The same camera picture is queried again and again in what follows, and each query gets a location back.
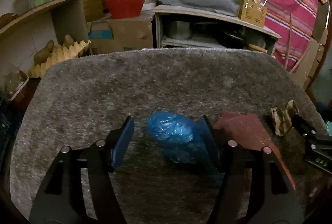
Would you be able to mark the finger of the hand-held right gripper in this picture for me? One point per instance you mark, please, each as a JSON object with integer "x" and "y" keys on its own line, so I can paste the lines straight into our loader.
{"x": 303, "y": 128}

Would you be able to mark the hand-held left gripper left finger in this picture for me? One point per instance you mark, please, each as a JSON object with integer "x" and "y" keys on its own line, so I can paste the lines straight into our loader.
{"x": 123, "y": 141}

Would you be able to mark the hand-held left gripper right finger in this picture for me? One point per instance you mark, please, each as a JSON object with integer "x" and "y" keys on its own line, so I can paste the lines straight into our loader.
{"x": 207, "y": 136}

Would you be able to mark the brown paper wrapper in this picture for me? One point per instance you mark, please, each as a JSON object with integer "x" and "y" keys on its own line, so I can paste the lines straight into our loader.
{"x": 282, "y": 117}

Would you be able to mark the blue plastic bag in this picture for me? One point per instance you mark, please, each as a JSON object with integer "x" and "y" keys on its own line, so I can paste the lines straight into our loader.
{"x": 173, "y": 133}

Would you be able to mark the dark red cardboard sheet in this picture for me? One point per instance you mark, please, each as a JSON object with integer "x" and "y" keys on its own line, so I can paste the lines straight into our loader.
{"x": 241, "y": 125}

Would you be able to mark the grey shaggy mat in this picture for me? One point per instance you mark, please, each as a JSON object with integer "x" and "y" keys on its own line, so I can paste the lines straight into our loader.
{"x": 155, "y": 79}

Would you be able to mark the stack of flattened cardboard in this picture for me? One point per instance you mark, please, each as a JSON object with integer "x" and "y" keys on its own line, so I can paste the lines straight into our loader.
{"x": 308, "y": 58}

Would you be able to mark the thin wooden stick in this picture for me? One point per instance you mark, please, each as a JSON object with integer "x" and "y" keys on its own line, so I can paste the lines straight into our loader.
{"x": 289, "y": 40}

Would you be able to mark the yellow egg tray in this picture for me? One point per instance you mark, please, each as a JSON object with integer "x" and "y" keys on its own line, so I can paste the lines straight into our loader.
{"x": 62, "y": 55}

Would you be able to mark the brown cardboard box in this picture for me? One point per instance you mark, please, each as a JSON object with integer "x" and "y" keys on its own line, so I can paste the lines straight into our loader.
{"x": 129, "y": 32}

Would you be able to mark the small steel pot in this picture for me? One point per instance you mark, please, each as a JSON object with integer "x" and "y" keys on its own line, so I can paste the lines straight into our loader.
{"x": 179, "y": 29}

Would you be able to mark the potato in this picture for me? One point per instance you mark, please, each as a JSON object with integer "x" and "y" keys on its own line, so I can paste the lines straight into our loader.
{"x": 69, "y": 41}
{"x": 44, "y": 51}

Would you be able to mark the low wooden cabinet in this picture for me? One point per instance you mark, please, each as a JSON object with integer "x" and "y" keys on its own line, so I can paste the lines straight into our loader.
{"x": 207, "y": 15}

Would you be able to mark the small woven basket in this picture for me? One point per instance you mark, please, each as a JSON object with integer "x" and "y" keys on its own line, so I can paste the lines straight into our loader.
{"x": 15, "y": 84}

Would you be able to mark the small cardboard box with sticks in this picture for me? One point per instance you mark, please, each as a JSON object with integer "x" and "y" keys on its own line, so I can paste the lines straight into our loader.
{"x": 253, "y": 13}

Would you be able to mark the red woven basket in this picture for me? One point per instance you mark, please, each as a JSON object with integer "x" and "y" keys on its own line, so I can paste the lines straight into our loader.
{"x": 124, "y": 5}

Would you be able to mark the curved wooden shelf unit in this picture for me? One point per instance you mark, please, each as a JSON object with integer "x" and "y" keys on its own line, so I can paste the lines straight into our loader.
{"x": 26, "y": 15}

